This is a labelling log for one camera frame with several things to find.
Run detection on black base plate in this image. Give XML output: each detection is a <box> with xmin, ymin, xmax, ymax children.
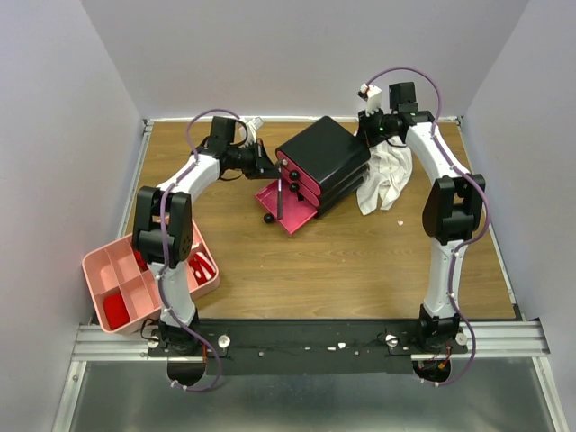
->
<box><xmin>144</xmin><ymin>319</ymin><xmax>468</xmax><ymax>385</ymax></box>

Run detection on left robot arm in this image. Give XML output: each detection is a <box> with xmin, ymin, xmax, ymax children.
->
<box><xmin>131</xmin><ymin>112</ymin><xmax>279</xmax><ymax>356</ymax></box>

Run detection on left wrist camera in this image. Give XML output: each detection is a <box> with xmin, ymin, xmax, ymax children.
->
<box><xmin>238</xmin><ymin>117</ymin><xmax>264</xmax><ymax>145</ymax></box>

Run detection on pink top drawer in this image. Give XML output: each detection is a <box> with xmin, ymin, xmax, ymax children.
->
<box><xmin>276</xmin><ymin>151</ymin><xmax>321</xmax><ymax>196</ymax></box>

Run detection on black drawer cabinet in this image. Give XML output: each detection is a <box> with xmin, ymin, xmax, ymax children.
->
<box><xmin>275</xmin><ymin>116</ymin><xmax>371</xmax><ymax>219</ymax></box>

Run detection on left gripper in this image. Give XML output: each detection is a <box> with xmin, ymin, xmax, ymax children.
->
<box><xmin>227</xmin><ymin>138</ymin><xmax>283</xmax><ymax>180</ymax></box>

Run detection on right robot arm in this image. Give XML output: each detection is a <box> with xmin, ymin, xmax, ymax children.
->
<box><xmin>357</xmin><ymin>82</ymin><xmax>485</xmax><ymax>353</ymax></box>

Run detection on red white item in tray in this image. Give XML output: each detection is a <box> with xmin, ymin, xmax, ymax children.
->
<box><xmin>188</xmin><ymin>252</ymin><xmax>216</xmax><ymax>285</ymax></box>

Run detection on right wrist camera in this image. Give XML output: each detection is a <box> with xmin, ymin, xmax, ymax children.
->
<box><xmin>357</xmin><ymin>84</ymin><xmax>383</xmax><ymax>117</ymax></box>

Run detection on black handled hammer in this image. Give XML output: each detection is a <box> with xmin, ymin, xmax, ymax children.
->
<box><xmin>276</xmin><ymin>158</ymin><xmax>287</xmax><ymax>221</ymax></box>

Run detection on red block in tray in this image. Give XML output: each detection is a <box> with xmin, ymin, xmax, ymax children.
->
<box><xmin>103</xmin><ymin>292</ymin><xmax>130</xmax><ymax>330</ymax></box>

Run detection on white cloth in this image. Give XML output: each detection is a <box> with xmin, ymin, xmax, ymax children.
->
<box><xmin>356</xmin><ymin>137</ymin><xmax>413</xmax><ymax>216</ymax></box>

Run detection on pink compartment tray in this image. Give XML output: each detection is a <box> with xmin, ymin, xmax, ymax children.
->
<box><xmin>82</xmin><ymin>225</ymin><xmax>220</xmax><ymax>335</ymax></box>

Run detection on aluminium rail frame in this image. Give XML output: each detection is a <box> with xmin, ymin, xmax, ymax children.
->
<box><xmin>51</xmin><ymin>115</ymin><xmax>571</xmax><ymax>432</ymax></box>

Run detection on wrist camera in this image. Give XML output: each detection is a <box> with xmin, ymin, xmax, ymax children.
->
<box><xmin>357</xmin><ymin>84</ymin><xmax>383</xmax><ymax>117</ymax></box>
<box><xmin>238</xmin><ymin>117</ymin><xmax>264</xmax><ymax>145</ymax></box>

